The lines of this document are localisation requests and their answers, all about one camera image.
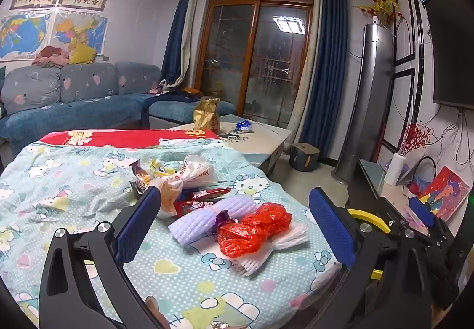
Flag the yellow artificial flowers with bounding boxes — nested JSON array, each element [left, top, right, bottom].
[[353, 0, 402, 24]]

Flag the brown snack wrapper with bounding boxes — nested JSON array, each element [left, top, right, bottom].
[[130, 160, 153, 198]]

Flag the dark clothes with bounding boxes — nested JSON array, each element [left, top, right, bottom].
[[148, 79, 204, 103]]

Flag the beige curtain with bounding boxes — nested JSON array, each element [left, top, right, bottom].
[[289, 0, 326, 138], [178, 0, 212, 90]]

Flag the white foam fruit net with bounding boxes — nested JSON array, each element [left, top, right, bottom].
[[230, 223, 310, 276]]

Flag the yellow candy wrapper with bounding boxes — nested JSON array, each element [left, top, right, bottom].
[[150, 160, 175, 178]]

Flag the white coffee table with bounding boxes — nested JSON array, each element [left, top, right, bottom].
[[166, 114, 293, 174]]

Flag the pile of clothes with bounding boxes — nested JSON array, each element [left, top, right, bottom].
[[33, 45, 71, 68]]

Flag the television cabinet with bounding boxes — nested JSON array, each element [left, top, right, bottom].
[[348, 159, 474, 241]]

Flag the black wall cables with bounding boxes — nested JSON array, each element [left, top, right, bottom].
[[435, 107, 474, 167]]

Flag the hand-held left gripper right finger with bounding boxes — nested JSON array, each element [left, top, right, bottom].
[[308, 186, 433, 329]]

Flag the grey tower air conditioner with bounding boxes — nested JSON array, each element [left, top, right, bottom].
[[335, 23, 395, 185]]

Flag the yellow cloth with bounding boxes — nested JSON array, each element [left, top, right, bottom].
[[68, 42, 97, 65]]

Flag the colourful painting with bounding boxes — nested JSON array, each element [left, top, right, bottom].
[[417, 166, 473, 222]]

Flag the red basket with black hoop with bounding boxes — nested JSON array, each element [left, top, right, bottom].
[[407, 156, 438, 197]]

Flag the red blanket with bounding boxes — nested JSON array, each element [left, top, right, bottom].
[[39, 129, 223, 150]]

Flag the purple candy wrapper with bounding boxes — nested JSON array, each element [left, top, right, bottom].
[[215, 210, 241, 232]]

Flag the red plastic bag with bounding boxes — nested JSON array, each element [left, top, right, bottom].
[[218, 203, 293, 259]]

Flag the cartoon printed blanket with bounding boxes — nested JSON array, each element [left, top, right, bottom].
[[0, 136, 349, 329]]

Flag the red candy packet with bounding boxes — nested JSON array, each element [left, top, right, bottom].
[[174, 187, 232, 218]]

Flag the black television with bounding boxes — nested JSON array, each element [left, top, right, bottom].
[[426, 0, 474, 109]]

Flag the blue curtain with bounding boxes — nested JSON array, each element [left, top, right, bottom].
[[161, 0, 195, 87], [300, 0, 350, 163]]

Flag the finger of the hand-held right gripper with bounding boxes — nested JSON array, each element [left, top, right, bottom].
[[408, 199, 450, 241]]

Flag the world wall map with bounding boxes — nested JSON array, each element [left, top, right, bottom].
[[0, 12, 50, 61]]

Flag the dark storage stool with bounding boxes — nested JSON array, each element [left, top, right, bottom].
[[290, 143, 321, 171]]

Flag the white ribbed vase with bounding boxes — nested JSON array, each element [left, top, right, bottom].
[[385, 153, 404, 187]]

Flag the gold bag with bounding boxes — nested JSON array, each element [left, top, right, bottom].
[[193, 96, 222, 133]]

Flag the country wall map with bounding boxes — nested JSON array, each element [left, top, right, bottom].
[[48, 11, 110, 55]]

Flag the wooden sliding glass door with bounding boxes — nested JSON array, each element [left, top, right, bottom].
[[194, 0, 315, 130]]

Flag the white plastic bag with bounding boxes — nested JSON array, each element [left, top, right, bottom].
[[153, 155, 219, 218]]

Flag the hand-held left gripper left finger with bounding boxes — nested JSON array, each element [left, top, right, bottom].
[[39, 184, 164, 329]]

